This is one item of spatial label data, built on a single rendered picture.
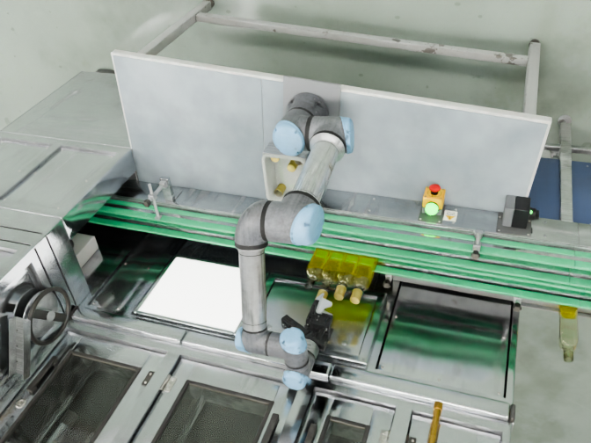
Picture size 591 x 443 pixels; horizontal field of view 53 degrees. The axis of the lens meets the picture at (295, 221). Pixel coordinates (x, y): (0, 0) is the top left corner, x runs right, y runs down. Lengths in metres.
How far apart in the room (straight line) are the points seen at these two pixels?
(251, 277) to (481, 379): 0.85
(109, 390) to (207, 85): 1.13
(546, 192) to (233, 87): 1.22
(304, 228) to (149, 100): 1.08
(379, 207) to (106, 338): 1.12
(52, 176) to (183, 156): 0.53
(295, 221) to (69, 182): 1.20
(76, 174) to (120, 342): 0.71
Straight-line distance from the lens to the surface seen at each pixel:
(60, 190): 2.51
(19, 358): 2.30
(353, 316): 2.19
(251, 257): 1.70
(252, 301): 1.75
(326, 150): 1.83
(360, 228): 2.14
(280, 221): 1.60
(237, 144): 2.35
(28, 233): 2.31
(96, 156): 2.66
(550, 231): 2.19
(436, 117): 2.06
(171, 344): 2.24
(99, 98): 3.13
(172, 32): 2.68
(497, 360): 2.16
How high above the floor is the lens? 2.54
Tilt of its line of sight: 46 degrees down
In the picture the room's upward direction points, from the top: 152 degrees counter-clockwise
